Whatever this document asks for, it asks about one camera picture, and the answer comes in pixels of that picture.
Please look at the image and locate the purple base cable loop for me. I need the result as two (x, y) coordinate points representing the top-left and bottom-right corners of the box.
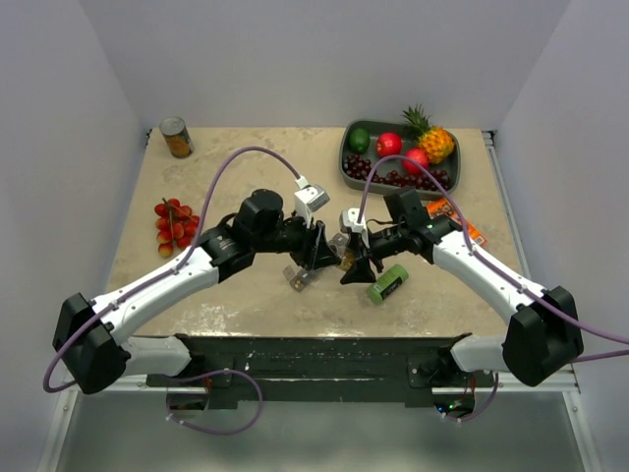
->
(165, 368), (268, 435)

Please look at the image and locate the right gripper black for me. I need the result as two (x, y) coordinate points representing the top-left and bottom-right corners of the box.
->
(339, 223), (407, 283)

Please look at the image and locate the red apple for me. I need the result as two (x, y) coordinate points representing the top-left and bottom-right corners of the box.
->
(376, 132), (403, 158)
(402, 147), (429, 175)

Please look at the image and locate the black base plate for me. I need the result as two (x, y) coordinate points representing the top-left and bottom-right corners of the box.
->
(147, 334), (467, 409)

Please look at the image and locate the small pineapple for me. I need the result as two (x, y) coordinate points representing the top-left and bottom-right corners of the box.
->
(402, 104), (456, 164)

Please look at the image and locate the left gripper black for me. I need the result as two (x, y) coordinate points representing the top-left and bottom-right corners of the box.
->
(255, 209), (342, 273)

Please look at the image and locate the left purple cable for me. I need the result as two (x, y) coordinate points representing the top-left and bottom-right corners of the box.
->
(42, 146), (306, 393)

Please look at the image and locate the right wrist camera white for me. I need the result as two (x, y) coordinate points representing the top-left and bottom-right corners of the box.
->
(339, 207), (368, 234)

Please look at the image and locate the orange snack packet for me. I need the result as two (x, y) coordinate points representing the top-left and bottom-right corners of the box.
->
(427, 199), (486, 246)

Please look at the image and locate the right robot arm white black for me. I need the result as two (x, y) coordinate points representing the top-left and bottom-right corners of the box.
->
(340, 189), (584, 386)

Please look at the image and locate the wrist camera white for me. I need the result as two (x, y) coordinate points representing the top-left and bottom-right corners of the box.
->
(294, 176), (330, 228)
(339, 207), (368, 234)

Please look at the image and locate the amber pill bottle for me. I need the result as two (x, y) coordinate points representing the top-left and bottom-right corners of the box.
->
(329, 233), (355, 271)

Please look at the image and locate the dark green tray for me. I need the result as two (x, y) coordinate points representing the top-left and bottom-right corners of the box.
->
(338, 119), (462, 195)

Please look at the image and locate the green lime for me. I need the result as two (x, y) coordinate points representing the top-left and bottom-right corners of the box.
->
(348, 128), (371, 154)

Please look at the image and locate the red cherry tomato bunch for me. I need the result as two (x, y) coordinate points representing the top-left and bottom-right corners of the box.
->
(153, 198), (200, 259)

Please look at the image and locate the red apple right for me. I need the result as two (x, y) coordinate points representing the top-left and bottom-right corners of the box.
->
(402, 147), (429, 175)

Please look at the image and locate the green cylindrical bottle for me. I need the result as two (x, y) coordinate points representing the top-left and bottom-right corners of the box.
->
(367, 265), (409, 305)

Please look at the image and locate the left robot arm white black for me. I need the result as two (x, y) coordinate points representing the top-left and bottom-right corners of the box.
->
(52, 186), (340, 394)

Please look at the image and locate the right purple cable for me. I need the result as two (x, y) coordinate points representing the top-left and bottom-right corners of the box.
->
(361, 155), (629, 424)

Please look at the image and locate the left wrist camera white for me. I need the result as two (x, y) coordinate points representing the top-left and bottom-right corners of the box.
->
(294, 176), (330, 228)

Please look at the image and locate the dark red grape bunch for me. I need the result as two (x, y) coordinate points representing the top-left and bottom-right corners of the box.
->
(340, 154), (455, 195)

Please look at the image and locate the red apple left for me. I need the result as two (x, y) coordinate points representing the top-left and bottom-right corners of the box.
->
(376, 132), (403, 158)

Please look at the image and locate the tin can orange label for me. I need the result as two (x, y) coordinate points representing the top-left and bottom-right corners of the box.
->
(159, 117), (194, 158)

